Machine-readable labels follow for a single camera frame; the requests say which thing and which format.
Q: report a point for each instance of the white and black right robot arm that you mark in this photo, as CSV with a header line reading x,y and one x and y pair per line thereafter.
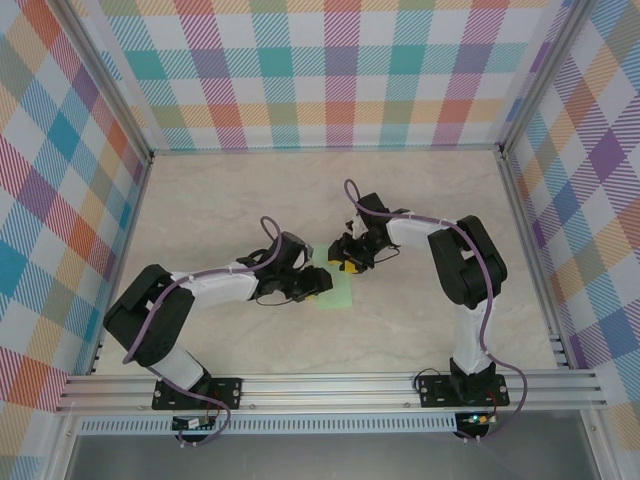
x,y
415,230

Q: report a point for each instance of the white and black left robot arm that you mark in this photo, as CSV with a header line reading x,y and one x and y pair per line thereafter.
x,y
220,290

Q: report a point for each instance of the grey metal sheet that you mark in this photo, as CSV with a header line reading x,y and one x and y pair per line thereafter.
x,y
325,460

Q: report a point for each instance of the small black circuit board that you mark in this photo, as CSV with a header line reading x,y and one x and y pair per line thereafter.
x,y
187,424

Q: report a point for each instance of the circuit board with green light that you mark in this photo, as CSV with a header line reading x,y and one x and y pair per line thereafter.
x,y
477,419

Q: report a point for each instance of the wide aluminium mounting rail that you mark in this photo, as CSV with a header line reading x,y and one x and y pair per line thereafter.
x,y
325,392

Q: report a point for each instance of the thin aluminium wall rail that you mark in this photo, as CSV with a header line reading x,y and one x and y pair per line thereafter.
x,y
325,150

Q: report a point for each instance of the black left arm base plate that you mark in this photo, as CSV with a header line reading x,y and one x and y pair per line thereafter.
x,y
227,392

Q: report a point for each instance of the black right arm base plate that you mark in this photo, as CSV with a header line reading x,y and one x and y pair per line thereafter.
x,y
435,391

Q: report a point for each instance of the aluminium side rail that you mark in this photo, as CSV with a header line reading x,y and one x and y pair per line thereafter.
x,y
536,265
122,265

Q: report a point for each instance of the aluminium corner post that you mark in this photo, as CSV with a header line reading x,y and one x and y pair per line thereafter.
x,y
545,80
107,85

